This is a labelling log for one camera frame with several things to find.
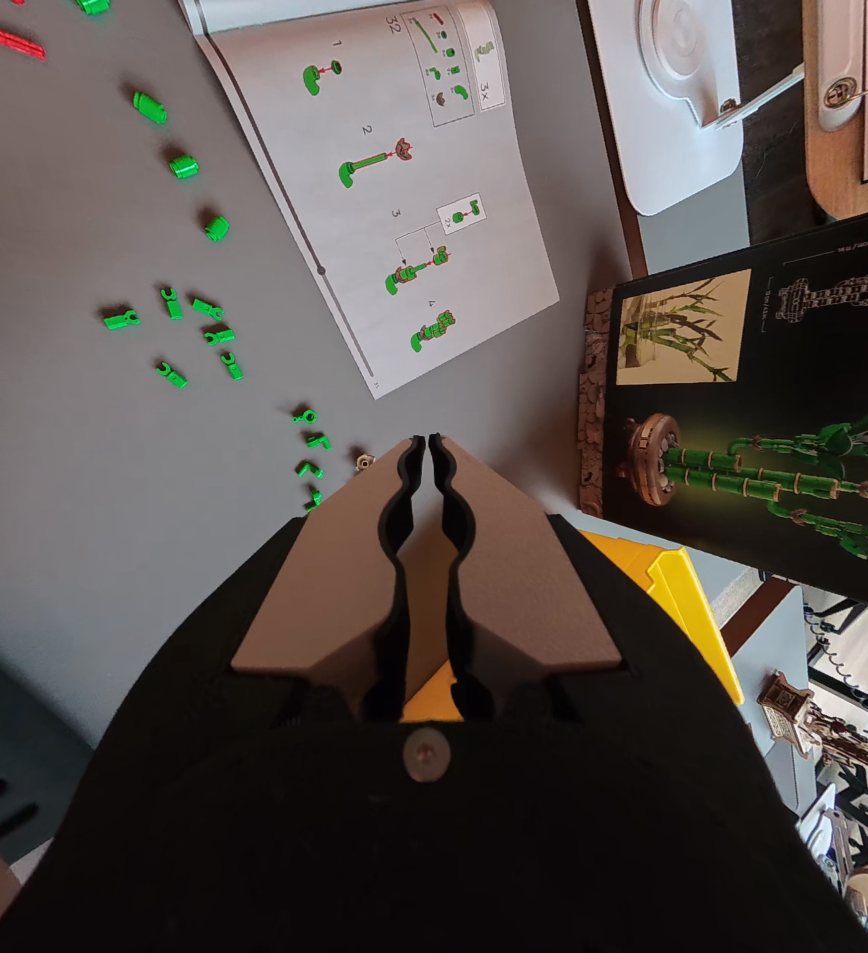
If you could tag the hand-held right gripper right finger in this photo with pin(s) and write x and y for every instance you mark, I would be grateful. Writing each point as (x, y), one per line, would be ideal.
(530, 595)

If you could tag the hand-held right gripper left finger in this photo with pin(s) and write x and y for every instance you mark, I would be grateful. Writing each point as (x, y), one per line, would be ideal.
(314, 595)

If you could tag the green angled brick piece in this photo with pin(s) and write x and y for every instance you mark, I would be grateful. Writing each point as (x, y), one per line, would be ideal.
(313, 497)
(309, 469)
(319, 441)

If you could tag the yellow plastic bin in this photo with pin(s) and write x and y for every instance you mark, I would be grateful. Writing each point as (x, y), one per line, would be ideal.
(690, 595)

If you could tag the carved wooden model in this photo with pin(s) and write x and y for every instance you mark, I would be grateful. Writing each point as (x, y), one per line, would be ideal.
(783, 707)

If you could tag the open instruction booklet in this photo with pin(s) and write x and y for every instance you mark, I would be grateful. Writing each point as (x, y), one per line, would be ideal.
(463, 298)

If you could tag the black perforated chair armrest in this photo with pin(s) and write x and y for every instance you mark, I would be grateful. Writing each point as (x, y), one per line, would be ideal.
(2, 729)

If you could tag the black bamboo-print cardboard box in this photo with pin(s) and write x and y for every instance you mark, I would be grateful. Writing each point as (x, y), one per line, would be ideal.
(791, 357)

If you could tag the green brick cylinder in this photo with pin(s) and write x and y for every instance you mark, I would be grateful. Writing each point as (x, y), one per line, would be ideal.
(150, 107)
(93, 6)
(216, 227)
(183, 166)

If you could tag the white document stand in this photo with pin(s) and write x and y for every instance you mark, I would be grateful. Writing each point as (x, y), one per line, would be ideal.
(664, 164)

